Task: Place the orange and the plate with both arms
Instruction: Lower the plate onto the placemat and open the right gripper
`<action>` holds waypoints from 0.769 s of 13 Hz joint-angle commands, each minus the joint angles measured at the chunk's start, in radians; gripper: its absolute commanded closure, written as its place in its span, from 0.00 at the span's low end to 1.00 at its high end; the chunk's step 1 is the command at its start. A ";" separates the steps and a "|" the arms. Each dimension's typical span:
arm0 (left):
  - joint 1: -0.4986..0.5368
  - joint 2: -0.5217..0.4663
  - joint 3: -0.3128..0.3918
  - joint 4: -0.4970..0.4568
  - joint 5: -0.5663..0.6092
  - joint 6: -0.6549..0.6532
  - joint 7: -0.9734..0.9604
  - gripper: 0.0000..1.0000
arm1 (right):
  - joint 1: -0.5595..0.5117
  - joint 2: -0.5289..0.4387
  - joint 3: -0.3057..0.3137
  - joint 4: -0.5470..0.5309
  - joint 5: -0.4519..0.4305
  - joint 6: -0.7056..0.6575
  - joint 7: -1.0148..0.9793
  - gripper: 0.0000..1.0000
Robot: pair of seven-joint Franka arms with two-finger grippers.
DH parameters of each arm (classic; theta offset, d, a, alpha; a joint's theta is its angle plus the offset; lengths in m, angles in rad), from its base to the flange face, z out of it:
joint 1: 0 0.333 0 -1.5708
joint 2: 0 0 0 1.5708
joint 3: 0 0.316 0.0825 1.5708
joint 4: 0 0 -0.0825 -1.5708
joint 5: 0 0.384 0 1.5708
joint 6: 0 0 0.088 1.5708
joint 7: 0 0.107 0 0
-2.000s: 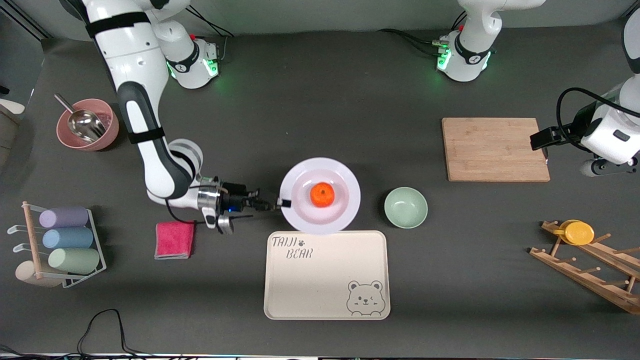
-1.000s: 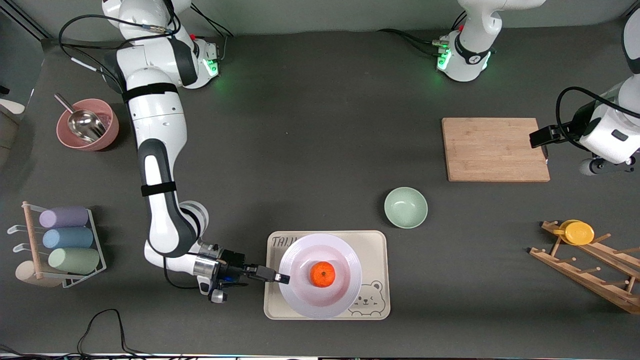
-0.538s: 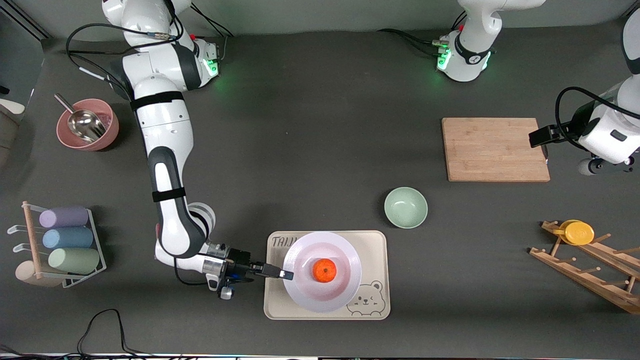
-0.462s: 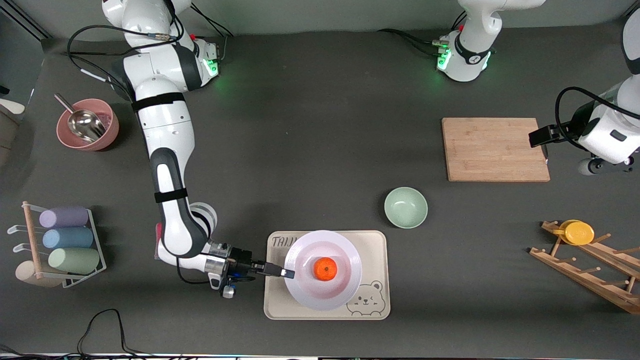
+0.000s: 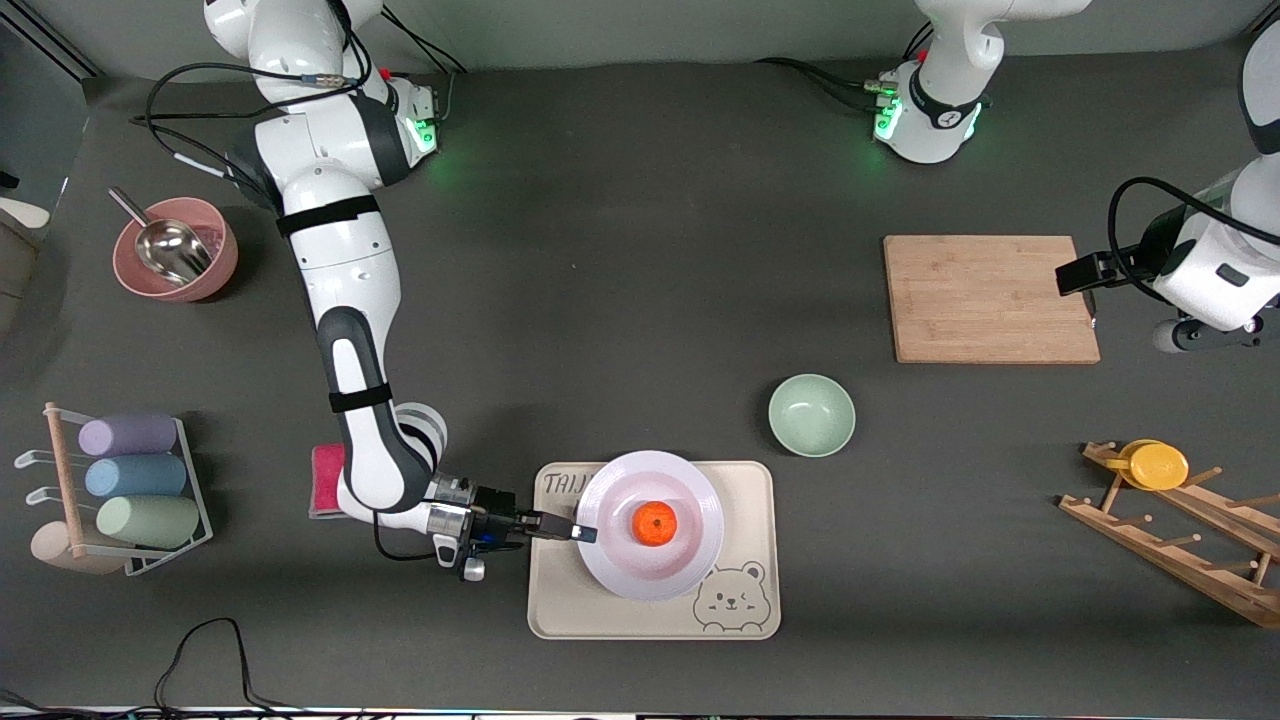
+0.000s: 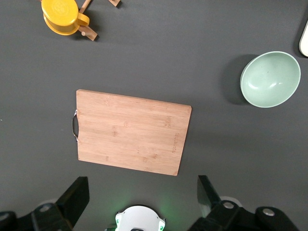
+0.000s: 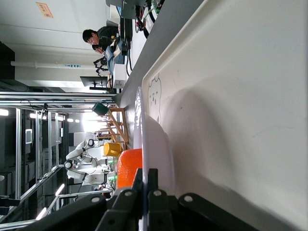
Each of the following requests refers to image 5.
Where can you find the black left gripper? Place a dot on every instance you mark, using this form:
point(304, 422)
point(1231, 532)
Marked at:
point(1150, 246)

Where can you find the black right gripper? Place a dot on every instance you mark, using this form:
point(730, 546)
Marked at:
point(495, 507)

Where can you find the white round plate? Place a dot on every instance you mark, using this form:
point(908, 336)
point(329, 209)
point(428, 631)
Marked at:
point(620, 570)

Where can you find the orange fruit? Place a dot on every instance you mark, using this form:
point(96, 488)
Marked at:
point(655, 524)

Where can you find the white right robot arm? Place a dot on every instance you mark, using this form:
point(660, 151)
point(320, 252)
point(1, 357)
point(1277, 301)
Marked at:
point(350, 260)

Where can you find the wooden cutting board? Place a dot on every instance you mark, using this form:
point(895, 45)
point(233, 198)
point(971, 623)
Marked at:
point(960, 300)

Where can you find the cream tray with bear print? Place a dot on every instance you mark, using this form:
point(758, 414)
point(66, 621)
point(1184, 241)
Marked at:
point(745, 500)

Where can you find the yellow cup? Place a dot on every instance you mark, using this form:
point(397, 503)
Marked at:
point(1158, 467)

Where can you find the pink folded cloth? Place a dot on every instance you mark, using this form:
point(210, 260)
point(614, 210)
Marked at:
point(325, 490)

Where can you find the pale green bowl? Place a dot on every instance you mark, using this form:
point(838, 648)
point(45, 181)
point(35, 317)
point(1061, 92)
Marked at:
point(811, 416)

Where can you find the wooden peg drying rack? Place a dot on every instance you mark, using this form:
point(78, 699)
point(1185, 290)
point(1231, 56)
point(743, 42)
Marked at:
point(1160, 554)

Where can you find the green cup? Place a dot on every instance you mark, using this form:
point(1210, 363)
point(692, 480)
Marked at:
point(148, 521)

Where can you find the blue cup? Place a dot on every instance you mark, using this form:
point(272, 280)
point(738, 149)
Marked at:
point(135, 476)

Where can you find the pink bowl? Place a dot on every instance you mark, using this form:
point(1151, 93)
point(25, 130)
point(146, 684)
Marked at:
point(226, 258)

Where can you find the purple cup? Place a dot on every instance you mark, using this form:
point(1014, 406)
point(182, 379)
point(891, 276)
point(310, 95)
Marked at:
point(128, 434)

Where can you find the metal scoop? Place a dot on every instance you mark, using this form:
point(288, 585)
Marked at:
point(172, 250)

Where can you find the beige cup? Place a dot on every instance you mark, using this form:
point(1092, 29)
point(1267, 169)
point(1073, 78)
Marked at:
point(50, 548)

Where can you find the cream rounded object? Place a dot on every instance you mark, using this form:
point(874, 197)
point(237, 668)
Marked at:
point(25, 212)

